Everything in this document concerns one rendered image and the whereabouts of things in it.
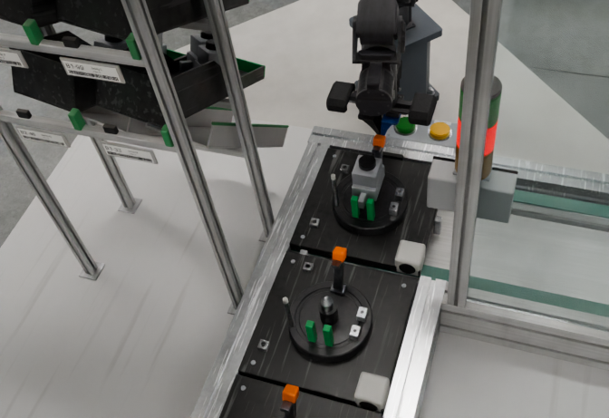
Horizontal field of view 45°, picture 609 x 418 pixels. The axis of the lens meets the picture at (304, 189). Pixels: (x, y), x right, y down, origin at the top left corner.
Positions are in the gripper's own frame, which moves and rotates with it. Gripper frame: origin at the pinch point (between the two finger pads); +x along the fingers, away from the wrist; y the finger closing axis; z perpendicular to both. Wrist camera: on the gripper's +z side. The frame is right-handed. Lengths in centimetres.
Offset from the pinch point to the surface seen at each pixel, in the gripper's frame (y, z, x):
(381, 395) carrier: -11.7, -46.2, 9.3
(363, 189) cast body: -0.1, -13.2, 3.3
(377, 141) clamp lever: 0.1, -3.1, 1.8
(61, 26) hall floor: 193, 129, 110
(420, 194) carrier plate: -8.5, -5.5, 11.7
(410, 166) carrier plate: -5.2, 0.8, 11.8
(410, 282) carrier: -11.1, -24.5, 11.5
